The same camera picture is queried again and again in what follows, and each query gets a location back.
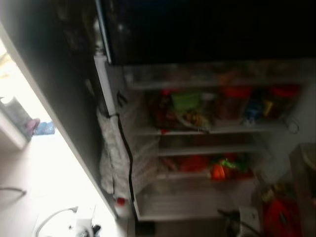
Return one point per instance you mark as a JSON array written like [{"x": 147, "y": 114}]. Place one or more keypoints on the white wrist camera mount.
[
  {"x": 85, "y": 217},
  {"x": 249, "y": 217}
]

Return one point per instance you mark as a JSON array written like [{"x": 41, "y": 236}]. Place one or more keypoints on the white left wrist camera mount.
[{"x": 85, "y": 217}]

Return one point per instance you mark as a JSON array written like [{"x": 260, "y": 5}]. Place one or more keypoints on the clear crisper drawer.
[{"x": 187, "y": 202}]

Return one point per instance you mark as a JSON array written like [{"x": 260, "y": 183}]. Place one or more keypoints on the white bottle with red cap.
[{"x": 121, "y": 210}]

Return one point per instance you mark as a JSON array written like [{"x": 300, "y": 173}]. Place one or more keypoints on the green lidded container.
[{"x": 186, "y": 101}]

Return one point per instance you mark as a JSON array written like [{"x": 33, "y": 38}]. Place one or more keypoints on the orange plastic bag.
[{"x": 194, "y": 164}]

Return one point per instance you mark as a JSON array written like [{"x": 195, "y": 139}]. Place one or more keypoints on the food packet with roll picture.
[{"x": 193, "y": 120}]

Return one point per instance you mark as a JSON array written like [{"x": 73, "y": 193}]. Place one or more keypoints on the black metal chair leg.
[{"x": 12, "y": 189}]

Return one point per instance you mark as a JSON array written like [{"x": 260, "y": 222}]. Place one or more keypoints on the black fridge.
[{"x": 197, "y": 29}]

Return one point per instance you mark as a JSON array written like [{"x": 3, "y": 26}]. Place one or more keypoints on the shallow frosted fridge drawer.
[{"x": 207, "y": 140}]

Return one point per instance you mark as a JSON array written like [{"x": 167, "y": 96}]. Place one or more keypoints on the blue white yogurt cup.
[{"x": 253, "y": 111}]

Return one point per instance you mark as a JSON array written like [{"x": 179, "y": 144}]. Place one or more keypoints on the red lid jar yellow label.
[{"x": 284, "y": 101}]

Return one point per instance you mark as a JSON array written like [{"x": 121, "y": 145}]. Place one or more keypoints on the bubble wrap sheet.
[{"x": 111, "y": 148}]

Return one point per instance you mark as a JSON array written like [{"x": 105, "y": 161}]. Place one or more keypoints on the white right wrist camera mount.
[{"x": 249, "y": 217}]

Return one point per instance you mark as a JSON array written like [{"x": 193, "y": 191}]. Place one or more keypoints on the green snack packet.
[{"x": 232, "y": 163}]

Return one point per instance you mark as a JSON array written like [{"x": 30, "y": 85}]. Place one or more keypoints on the clear fridge drawer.
[{"x": 197, "y": 76}]

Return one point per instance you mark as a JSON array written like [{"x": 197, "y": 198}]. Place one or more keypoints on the red brown snack packet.
[{"x": 160, "y": 108}]

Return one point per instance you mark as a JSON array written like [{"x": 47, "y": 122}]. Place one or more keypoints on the orange snack packet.
[{"x": 219, "y": 172}]

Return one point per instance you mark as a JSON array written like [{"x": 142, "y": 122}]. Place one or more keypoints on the red round lid container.
[{"x": 279, "y": 219}]

